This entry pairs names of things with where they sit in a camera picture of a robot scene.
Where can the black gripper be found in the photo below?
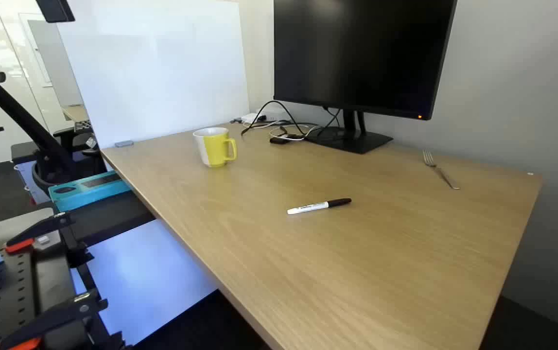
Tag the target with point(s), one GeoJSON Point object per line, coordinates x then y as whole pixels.
{"type": "Point", "coordinates": [54, 10]}

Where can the yellow and white mug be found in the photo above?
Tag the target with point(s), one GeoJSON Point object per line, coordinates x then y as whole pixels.
{"type": "Point", "coordinates": [214, 152]}

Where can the white board panel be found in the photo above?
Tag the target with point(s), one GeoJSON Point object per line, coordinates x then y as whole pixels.
{"type": "Point", "coordinates": [153, 84]}

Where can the blue tape piece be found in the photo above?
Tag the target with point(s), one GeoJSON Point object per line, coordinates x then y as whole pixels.
{"type": "Point", "coordinates": [122, 143]}

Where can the teal plastic tray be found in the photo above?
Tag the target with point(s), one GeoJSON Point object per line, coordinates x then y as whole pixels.
{"type": "Point", "coordinates": [89, 191]}

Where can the black clamp with orange trigger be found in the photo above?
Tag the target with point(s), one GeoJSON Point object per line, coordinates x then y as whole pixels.
{"type": "Point", "coordinates": [56, 316]}
{"type": "Point", "coordinates": [39, 228]}

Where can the small black adapter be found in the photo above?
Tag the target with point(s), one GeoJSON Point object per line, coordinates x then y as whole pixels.
{"type": "Point", "coordinates": [280, 139]}

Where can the pale blue sheet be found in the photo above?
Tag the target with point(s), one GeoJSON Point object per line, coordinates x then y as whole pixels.
{"type": "Point", "coordinates": [147, 279]}

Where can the black perforated board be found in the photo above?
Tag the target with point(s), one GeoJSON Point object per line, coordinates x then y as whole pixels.
{"type": "Point", "coordinates": [11, 298]}

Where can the black computer monitor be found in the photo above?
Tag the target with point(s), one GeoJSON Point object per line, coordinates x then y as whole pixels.
{"type": "Point", "coordinates": [355, 51]}

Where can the black monitor stand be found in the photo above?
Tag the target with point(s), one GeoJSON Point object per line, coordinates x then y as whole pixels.
{"type": "Point", "coordinates": [350, 139]}

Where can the black and white marker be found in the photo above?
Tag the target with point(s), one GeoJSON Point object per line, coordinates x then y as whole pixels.
{"type": "Point", "coordinates": [317, 207]}

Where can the silver metal fork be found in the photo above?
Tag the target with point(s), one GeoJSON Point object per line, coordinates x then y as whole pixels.
{"type": "Point", "coordinates": [439, 170]}

